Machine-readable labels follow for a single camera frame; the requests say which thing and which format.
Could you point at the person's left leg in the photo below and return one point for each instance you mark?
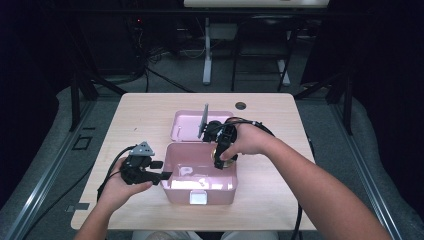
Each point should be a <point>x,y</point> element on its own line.
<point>166,236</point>

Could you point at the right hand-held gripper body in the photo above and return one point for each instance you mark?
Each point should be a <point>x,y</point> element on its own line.
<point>215,131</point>

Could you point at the dark computer case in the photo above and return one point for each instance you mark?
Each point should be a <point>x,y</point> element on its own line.
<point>110,46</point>

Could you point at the white desk leg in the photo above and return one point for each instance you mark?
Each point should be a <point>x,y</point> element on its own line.
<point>207,60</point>
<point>284,73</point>

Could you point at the grey tape strip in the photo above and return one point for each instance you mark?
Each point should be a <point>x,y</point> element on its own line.
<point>77,207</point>

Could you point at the black chair frame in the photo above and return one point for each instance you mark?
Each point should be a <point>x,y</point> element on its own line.
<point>261,50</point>

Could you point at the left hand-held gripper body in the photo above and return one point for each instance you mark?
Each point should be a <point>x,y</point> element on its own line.
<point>136,168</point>

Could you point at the person's left hand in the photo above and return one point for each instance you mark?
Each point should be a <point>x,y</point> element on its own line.
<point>115,190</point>

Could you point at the black metal stand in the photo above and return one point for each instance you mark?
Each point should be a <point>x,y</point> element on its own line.
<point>346,100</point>
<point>76,100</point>

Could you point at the person's right hand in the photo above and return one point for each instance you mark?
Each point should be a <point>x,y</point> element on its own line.
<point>251,141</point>

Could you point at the pink lidded storage box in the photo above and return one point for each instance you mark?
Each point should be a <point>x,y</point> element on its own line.
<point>196,166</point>

